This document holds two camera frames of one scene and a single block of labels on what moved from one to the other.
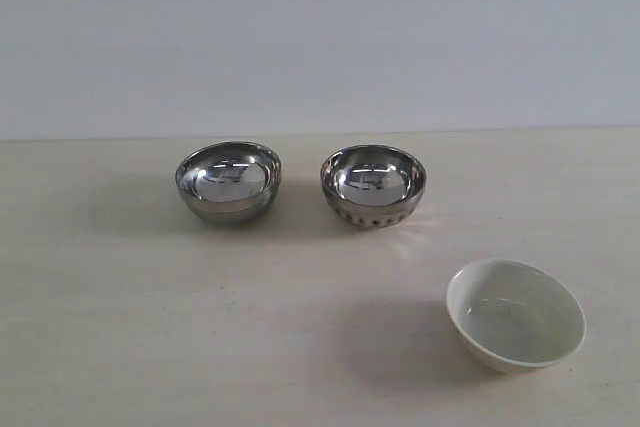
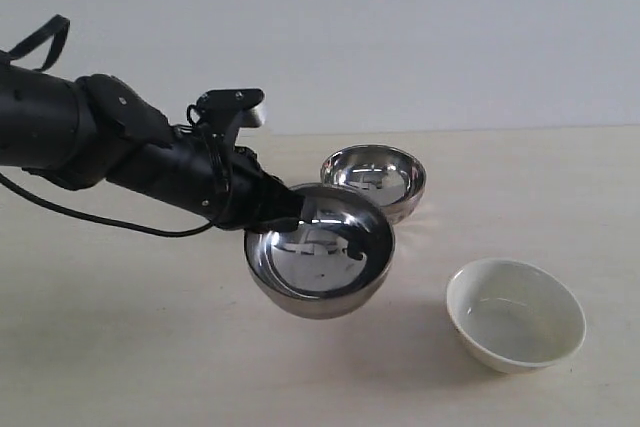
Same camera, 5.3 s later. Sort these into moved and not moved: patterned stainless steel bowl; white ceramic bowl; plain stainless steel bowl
Moved: plain stainless steel bowl
Not moved: patterned stainless steel bowl; white ceramic bowl
